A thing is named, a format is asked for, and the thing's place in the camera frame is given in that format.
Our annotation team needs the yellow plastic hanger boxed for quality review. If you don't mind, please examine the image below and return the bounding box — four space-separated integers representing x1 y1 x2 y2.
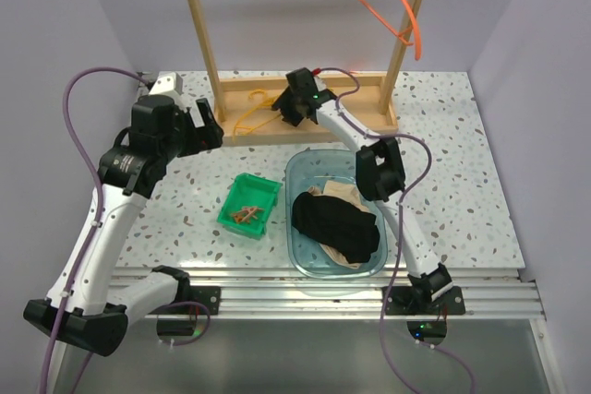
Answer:
232 89 280 139

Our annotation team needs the beige underwear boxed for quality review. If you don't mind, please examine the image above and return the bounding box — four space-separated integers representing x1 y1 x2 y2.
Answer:
307 180 369 269

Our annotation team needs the black underwear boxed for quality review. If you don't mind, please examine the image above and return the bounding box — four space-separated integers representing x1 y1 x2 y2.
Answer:
291 192 380 263

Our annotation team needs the orange plastic hanger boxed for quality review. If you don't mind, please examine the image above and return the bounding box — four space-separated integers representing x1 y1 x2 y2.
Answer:
320 0 424 62

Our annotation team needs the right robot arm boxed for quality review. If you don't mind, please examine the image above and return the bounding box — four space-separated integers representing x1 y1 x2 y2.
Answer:
271 67 465 316

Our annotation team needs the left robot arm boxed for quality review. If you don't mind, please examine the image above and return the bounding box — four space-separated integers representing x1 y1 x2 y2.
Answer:
23 94 223 356

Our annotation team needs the wooden hanger rack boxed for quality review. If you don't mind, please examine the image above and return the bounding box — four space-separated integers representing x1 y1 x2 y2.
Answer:
187 0 423 146

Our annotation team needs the clear blue plastic container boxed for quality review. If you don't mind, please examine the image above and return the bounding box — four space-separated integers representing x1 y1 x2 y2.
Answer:
285 149 388 280

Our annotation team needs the green plastic bin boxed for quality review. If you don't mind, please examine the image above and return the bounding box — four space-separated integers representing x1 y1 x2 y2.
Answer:
217 173 282 240

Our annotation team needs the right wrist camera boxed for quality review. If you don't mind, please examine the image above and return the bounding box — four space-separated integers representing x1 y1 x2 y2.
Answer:
311 68 329 91

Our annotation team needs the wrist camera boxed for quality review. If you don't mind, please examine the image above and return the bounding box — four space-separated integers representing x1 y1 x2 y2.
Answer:
148 72 183 101
311 68 329 91

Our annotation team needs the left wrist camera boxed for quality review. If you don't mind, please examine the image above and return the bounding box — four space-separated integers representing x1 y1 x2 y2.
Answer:
148 72 183 101

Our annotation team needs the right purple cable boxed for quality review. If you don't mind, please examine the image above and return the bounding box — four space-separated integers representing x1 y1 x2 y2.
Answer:
318 66 476 394

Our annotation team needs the purple cable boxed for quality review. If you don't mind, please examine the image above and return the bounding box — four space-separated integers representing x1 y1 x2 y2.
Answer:
38 66 213 394
318 66 476 394

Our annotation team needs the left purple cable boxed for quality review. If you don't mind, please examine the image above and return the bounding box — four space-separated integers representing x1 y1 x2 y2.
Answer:
38 66 213 394

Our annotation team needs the aluminium rail frame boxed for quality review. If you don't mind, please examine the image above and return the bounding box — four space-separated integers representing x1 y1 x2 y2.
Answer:
64 71 546 321

